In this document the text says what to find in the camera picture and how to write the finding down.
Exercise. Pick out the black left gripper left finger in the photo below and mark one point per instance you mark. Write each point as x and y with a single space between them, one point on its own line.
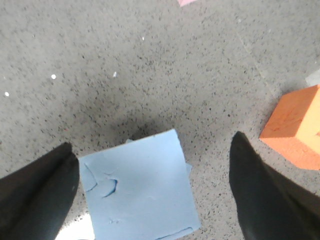
35 200

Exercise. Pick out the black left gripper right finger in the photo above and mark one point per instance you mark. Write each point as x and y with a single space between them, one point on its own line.
269 205

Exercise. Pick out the scuffed light blue foam cube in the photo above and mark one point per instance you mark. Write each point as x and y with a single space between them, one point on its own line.
140 190

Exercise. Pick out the damaged orange foam cube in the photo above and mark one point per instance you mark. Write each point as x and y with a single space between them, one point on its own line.
293 129

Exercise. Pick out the pink foam cube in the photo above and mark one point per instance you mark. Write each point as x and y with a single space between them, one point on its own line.
185 2

